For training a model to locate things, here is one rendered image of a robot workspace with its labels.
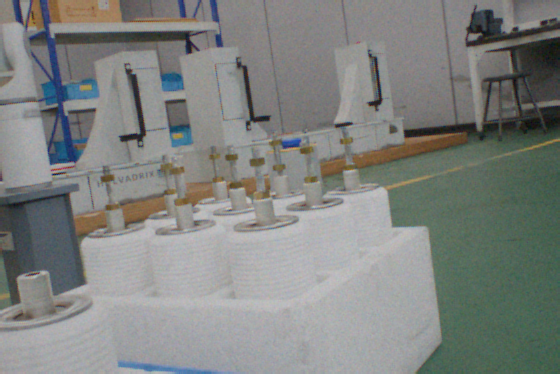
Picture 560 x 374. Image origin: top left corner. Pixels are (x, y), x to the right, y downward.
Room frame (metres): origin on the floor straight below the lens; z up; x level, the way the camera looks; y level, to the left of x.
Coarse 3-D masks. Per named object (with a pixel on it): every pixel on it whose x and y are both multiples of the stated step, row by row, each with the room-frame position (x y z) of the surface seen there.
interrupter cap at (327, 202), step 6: (324, 198) 0.87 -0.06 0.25; (330, 198) 0.87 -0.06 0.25; (336, 198) 0.86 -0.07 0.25; (342, 198) 0.84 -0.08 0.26; (294, 204) 0.86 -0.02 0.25; (300, 204) 0.86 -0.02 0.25; (324, 204) 0.81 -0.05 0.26; (330, 204) 0.81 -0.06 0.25; (336, 204) 0.81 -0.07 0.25; (288, 210) 0.83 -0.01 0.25; (294, 210) 0.82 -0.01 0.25; (300, 210) 0.81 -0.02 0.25; (306, 210) 0.81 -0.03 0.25
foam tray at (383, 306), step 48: (336, 288) 0.70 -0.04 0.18; (384, 288) 0.81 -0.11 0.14; (432, 288) 0.95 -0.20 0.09; (144, 336) 0.75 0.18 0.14; (192, 336) 0.71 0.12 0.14; (240, 336) 0.68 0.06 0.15; (288, 336) 0.65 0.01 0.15; (336, 336) 0.69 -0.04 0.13; (384, 336) 0.79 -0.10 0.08; (432, 336) 0.93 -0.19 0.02
